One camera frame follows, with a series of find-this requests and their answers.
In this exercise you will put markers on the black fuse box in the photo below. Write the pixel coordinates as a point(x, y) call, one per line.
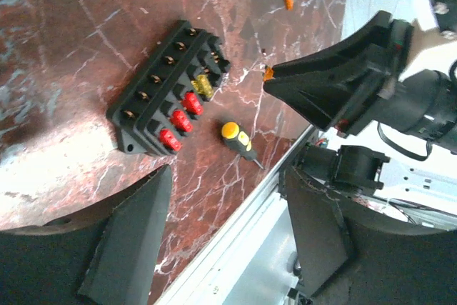
point(146, 104)

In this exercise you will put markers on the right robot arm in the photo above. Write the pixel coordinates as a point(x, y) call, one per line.
point(423, 105)

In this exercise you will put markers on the red blade fuse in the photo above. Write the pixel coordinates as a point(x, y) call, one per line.
point(169, 140)
point(192, 104)
point(180, 120)

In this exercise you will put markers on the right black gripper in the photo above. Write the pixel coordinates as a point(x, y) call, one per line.
point(374, 55)

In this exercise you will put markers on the yellow black screwdriver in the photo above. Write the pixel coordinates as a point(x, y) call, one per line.
point(236, 138)

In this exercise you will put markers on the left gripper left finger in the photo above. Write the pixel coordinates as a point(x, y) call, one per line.
point(122, 268)

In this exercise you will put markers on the orange blade fuse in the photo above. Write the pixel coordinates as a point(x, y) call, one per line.
point(288, 4)
point(268, 74)

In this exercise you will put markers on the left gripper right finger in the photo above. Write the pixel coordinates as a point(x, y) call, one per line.
point(322, 239)

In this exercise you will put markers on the aluminium front rail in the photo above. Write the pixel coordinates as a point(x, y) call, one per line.
point(213, 273)

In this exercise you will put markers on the yellow blade fuse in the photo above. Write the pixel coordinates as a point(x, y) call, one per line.
point(203, 86)

